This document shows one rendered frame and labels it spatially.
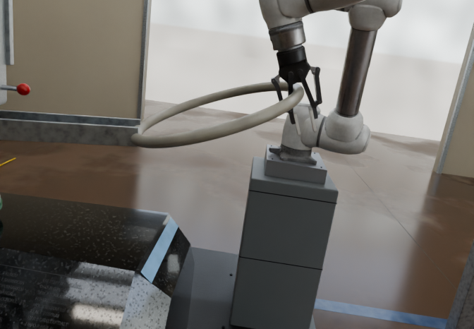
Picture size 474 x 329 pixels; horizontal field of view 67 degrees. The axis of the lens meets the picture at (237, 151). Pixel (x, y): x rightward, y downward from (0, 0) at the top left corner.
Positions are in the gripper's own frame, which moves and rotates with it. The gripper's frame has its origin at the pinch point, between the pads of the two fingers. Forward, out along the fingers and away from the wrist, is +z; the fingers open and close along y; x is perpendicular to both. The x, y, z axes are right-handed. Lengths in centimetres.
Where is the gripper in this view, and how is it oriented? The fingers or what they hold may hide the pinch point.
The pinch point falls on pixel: (305, 121)
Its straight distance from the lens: 100.8
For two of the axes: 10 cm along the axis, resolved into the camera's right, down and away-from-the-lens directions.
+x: -0.5, 3.3, -9.4
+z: 2.5, 9.2, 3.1
